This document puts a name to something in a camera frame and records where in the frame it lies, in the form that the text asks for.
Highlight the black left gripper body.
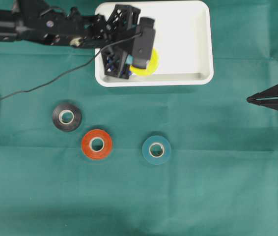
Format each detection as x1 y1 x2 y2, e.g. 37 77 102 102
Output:
80 4 140 49

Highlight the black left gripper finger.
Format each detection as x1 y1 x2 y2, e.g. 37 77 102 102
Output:
101 46 130 79

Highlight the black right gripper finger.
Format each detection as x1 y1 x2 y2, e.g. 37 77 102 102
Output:
247 99 278 111
247 84 278 100

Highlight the yellow tape roll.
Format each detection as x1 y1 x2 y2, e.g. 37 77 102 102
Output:
130 48 159 76

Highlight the black tape roll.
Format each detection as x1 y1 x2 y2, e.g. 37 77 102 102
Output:
52 103 82 132

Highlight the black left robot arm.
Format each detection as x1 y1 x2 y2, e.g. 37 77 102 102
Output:
0 0 140 79

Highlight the white plastic case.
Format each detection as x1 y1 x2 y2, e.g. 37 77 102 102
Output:
95 0 214 87

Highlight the red tape roll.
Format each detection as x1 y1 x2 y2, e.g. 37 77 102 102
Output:
81 129 113 160

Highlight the green tape roll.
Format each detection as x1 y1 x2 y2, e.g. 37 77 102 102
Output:
142 135 171 165

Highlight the green table cloth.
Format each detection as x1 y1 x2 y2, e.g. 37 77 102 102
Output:
0 0 278 236

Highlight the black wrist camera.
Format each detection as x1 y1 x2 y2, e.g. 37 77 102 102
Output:
130 17 156 69

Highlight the black camera cable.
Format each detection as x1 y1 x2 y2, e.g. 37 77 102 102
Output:
0 33 144 105

